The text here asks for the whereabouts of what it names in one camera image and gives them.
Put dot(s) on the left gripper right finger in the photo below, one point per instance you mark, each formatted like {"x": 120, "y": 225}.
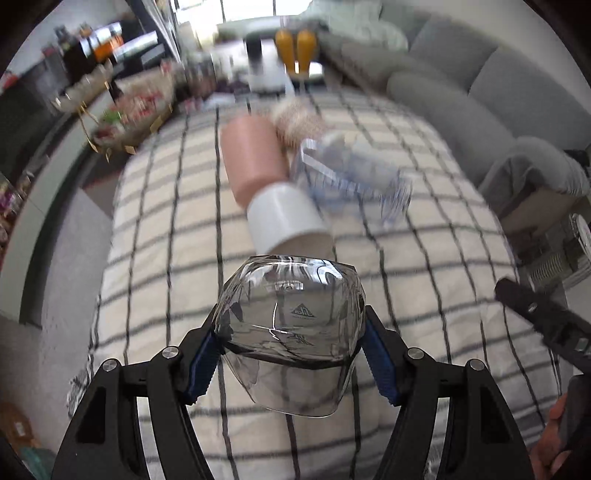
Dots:
{"x": 482, "y": 439}

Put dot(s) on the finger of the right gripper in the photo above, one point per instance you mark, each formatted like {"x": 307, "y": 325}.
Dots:
{"x": 563, "y": 332}

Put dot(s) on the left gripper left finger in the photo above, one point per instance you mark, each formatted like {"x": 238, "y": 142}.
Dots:
{"x": 104, "y": 437}

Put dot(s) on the clear smoky plastic cup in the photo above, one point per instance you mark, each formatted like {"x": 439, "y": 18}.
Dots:
{"x": 290, "y": 328}

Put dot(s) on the pink and white cup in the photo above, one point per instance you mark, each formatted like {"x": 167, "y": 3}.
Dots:
{"x": 281, "y": 218}

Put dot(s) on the dark cup on table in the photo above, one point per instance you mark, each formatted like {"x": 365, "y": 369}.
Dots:
{"x": 254, "y": 52}

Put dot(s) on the person's hand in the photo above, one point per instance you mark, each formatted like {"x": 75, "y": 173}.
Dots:
{"x": 547, "y": 456}

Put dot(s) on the white electric heater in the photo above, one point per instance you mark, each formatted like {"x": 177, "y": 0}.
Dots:
{"x": 561, "y": 257}

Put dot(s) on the grey tv console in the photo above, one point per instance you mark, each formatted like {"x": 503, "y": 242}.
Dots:
{"x": 33, "y": 216}

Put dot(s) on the grey sectional sofa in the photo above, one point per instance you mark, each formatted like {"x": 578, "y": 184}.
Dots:
{"x": 519, "y": 136}

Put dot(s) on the plaid checkered blanket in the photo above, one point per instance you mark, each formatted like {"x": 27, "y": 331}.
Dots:
{"x": 178, "y": 235}

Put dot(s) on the snack packets pile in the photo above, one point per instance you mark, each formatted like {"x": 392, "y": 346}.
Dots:
{"x": 12, "y": 200}

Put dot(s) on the clear bluish plastic bottle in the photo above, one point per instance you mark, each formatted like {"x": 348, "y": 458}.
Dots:
{"x": 352, "y": 179}

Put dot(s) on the black television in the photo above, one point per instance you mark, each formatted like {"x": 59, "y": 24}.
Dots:
{"x": 27, "y": 116}

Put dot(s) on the snack filled shell bowl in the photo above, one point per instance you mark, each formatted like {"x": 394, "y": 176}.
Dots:
{"x": 145, "y": 103}

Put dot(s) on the empty white shell bowl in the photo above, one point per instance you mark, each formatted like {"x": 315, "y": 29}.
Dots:
{"x": 83, "y": 92}

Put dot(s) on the light green blanket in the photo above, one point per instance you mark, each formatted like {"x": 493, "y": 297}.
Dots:
{"x": 357, "y": 20}

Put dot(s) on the yellow rabbit ear stool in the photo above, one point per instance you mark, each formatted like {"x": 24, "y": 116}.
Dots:
{"x": 298, "y": 52}

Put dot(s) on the dark coffee table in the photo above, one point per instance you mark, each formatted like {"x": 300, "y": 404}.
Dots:
{"x": 223, "y": 73}

